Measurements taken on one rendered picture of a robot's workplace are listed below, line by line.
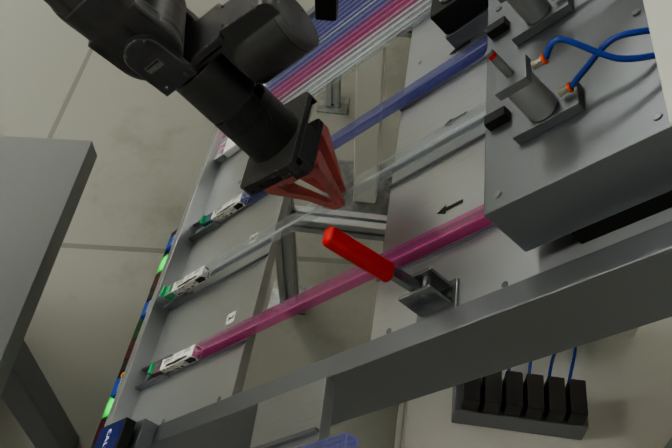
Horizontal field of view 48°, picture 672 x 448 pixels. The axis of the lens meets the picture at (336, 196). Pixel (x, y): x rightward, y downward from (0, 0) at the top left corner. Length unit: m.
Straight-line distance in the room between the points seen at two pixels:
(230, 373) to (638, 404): 0.54
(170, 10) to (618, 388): 0.73
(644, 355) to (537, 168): 0.64
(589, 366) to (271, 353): 0.87
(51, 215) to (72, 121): 1.12
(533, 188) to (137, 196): 1.70
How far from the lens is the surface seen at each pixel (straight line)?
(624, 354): 1.10
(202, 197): 1.08
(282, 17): 0.63
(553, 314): 0.52
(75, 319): 1.90
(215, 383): 0.78
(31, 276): 1.22
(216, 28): 0.64
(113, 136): 2.30
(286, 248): 1.65
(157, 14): 0.63
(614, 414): 1.05
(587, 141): 0.49
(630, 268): 0.49
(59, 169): 1.35
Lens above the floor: 1.51
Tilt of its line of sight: 48 degrees down
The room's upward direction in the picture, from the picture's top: straight up
